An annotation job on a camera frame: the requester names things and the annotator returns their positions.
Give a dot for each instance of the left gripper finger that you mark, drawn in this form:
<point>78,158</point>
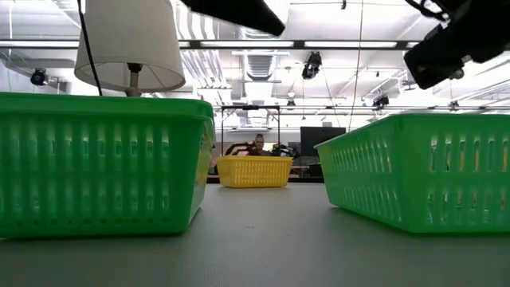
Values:
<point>259,8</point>
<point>247,18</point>

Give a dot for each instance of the green plastic basket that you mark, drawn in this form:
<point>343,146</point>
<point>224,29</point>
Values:
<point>99,103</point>
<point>99,179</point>
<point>366,175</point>

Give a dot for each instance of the neighbouring station black robot arm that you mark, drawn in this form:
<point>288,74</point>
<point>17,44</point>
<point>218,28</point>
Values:
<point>285,151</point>
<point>239,149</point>

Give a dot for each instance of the black overhead light bar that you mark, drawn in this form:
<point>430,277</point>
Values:
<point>189,44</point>

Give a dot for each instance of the black ceiling spotlight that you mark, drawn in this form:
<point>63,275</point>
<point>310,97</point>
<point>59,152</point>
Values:
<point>38,77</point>
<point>312,65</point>
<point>380,101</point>

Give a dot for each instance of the white shade table lamp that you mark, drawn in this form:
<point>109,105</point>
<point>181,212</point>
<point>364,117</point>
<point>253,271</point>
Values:
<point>131,40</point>

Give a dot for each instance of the person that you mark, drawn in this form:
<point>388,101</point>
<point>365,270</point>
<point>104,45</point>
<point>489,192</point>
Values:
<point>260,144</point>

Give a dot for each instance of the black monitor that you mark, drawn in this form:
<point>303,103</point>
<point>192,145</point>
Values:
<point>322,141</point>

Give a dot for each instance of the grey table mat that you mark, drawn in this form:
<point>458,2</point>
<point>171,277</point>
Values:
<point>255,247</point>

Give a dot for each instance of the ribbed silver air duct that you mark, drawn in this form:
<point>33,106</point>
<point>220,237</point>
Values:
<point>260,65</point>

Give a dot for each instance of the black metal station frame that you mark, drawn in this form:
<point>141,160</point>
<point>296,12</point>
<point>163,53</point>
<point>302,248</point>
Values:
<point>251,107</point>

